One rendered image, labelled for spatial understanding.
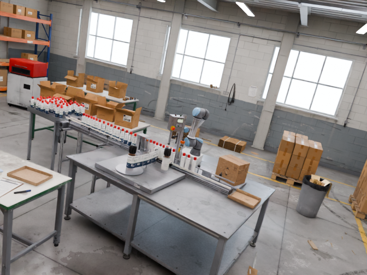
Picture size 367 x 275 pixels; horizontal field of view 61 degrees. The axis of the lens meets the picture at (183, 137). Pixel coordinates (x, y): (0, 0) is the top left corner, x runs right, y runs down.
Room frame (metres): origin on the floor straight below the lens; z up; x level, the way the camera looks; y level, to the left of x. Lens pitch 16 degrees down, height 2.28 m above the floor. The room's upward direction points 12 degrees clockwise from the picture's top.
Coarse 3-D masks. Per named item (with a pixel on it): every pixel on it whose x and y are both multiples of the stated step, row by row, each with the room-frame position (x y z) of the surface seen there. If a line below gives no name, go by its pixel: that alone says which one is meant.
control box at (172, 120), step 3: (171, 117) 3.69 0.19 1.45; (174, 117) 3.68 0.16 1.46; (177, 117) 3.70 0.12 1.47; (180, 117) 3.72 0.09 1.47; (183, 117) 3.75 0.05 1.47; (171, 120) 3.68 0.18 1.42; (174, 120) 3.69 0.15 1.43; (183, 120) 3.74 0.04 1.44; (168, 123) 3.74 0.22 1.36; (171, 123) 3.67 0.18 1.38; (174, 123) 3.69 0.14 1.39; (177, 123) 3.71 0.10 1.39; (180, 123) 3.73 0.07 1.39; (168, 126) 3.73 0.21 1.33; (171, 126) 3.68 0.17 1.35; (174, 126) 3.69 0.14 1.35; (168, 129) 3.71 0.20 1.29; (171, 129) 3.68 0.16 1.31; (177, 129) 3.72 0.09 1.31; (180, 129) 3.73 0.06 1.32
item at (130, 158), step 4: (132, 148) 3.14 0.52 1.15; (136, 148) 3.17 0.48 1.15; (132, 152) 3.14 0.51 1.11; (128, 156) 3.15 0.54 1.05; (132, 156) 3.14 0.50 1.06; (128, 160) 3.15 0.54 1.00; (132, 160) 3.15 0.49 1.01; (128, 164) 3.14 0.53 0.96; (132, 164) 3.15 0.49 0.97; (128, 168) 3.14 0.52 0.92; (132, 168) 3.16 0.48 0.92
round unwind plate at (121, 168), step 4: (120, 164) 3.26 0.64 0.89; (124, 164) 3.28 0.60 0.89; (116, 168) 3.13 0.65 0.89; (120, 168) 3.16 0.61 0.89; (124, 168) 3.18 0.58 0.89; (136, 168) 3.24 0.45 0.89; (140, 168) 3.27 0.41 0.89; (120, 172) 3.05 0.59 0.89; (124, 172) 3.06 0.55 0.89; (128, 172) 3.09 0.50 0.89; (132, 172) 3.11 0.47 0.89; (136, 172) 3.13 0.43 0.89; (140, 172) 3.15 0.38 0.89
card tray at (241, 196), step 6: (234, 192) 3.28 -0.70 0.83; (240, 192) 3.30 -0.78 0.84; (246, 192) 3.27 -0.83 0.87; (234, 198) 3.07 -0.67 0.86; (240, 198) 3.15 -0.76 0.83; (246, 198) 3.18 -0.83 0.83; (252, 198) 3.22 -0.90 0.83; (258, 198) 3.20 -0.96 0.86; (246, 204) 3.00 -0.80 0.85; (252, 204) 3.06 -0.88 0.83
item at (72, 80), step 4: (68, 72) 8.03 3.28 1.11; (72, 72) 8.17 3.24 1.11; (68, 76) 7.93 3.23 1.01; (72, 76) 8.20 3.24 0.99; (76, 76) 8.22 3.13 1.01; (80, 76) 7.99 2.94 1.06; (68, 80) 7.97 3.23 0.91; (72, 80) 7.94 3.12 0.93; (76, 80) 7.91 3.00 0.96; (80, 80) 8.01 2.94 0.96; (68, 84) 7.97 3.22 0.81; (72, 84) 7.93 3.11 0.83; (76, 84) 7.90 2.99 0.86; (80, 84) 8.03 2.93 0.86
